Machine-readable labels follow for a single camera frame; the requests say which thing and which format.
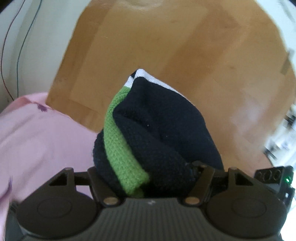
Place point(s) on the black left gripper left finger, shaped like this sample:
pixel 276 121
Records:
pixel 100 191

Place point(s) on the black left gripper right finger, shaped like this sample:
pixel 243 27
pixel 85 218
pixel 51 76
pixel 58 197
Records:
pixel 210 183

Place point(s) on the navy green white knit sock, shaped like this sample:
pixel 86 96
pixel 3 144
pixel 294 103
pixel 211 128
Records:
pixel 151 137

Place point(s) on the pink floral bed sheet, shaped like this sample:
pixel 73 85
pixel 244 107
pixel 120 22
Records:
pixel 37 142

